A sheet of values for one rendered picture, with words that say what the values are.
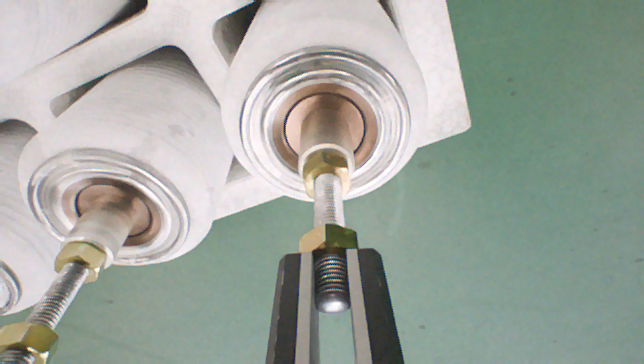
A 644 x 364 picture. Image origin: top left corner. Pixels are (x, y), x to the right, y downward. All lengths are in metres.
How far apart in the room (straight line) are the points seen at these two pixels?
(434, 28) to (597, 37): 0.29
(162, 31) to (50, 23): 0.06
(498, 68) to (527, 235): 0.28
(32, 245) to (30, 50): 0.13
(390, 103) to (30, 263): 0.22
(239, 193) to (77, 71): 0.12
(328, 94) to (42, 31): 0.12
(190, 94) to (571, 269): 0.65
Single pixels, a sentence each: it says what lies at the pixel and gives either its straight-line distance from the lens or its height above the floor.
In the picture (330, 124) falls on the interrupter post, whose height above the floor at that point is 0.26.
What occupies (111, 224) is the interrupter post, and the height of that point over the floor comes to 0.27.
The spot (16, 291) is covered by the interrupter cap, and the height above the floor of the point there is 0.25.
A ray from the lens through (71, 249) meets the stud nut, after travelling 0.20.
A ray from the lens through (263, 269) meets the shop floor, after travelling 0.63.
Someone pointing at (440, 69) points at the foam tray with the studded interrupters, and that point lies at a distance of 0.25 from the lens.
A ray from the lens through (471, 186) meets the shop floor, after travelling 0.55.
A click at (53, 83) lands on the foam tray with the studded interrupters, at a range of 0.28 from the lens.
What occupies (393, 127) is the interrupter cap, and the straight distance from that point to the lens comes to 0.17.
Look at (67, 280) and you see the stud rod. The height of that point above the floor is 0.30.
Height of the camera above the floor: 0.40
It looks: 53 degrees down
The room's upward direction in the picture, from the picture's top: 178 degrees clockwise
